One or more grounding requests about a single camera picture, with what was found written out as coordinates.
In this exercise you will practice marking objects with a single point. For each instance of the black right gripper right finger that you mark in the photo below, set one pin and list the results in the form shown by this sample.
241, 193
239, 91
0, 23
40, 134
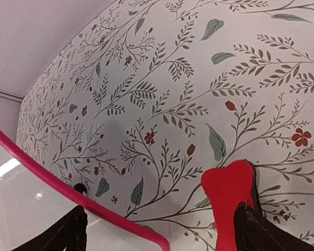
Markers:
254, 232

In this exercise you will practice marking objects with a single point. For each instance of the red black whiteboard eraser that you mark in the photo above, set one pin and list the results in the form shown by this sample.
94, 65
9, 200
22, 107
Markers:
225, 188

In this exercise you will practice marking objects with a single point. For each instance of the pink framed whiteboard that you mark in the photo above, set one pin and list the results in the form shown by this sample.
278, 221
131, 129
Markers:
32, 199

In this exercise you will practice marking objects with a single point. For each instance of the floral patterned table mat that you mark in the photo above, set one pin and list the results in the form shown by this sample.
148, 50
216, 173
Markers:
151, 94

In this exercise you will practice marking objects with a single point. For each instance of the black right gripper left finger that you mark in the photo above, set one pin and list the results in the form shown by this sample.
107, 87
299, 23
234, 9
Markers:
68, 233

